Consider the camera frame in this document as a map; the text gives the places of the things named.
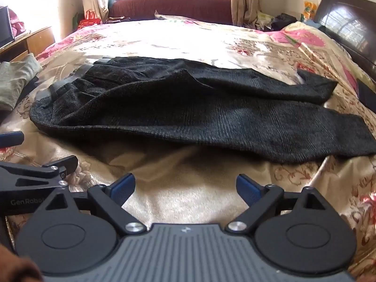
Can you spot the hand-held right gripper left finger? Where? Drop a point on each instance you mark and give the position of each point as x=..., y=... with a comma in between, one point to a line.
x=122, y=188

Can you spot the beige folded cloth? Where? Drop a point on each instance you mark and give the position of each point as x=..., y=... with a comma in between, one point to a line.
x=170, y=17

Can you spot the red bag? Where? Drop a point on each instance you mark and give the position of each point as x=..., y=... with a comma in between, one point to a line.
x=89, y=20

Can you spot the pink cloth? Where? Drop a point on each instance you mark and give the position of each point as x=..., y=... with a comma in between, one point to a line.
x=17, y=23

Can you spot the dark wooden headboard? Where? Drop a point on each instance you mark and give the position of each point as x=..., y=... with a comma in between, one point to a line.
x=346, y=14

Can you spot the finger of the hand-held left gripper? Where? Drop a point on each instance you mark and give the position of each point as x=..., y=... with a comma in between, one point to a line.
x=63, y=163
x=13, y=138

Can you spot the floral bedspread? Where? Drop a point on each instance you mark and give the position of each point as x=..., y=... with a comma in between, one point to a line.
x=182, y=182

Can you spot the printed plastic bag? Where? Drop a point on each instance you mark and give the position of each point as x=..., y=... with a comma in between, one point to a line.
x=261, y=19

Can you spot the dark clothes pile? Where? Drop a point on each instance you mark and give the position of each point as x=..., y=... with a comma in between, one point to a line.
x=282, y=20

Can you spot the person's left forearm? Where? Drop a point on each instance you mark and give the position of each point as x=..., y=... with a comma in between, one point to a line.
x=14, y=267

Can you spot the yellow packet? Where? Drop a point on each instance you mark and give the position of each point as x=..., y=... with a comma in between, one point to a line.
x=310, y=8

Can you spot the black flat object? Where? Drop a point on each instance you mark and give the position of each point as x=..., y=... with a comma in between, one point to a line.
x=366, y=91

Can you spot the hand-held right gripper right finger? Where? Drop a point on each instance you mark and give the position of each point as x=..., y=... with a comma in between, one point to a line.
x=247, y=187

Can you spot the olive green cloth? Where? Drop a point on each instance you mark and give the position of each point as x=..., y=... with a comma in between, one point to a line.
x=17, y=76

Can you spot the wooden cabinet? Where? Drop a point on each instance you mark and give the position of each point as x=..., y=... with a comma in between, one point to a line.
x=38, y=39

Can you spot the black monitor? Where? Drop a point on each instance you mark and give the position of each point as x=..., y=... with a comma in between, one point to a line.
x=5, y=26

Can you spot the red upholstered headboard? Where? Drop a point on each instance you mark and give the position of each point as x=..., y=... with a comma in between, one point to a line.
x=176, y=7

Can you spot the black pants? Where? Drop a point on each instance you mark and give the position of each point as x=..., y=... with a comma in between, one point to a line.
x=176, y=108

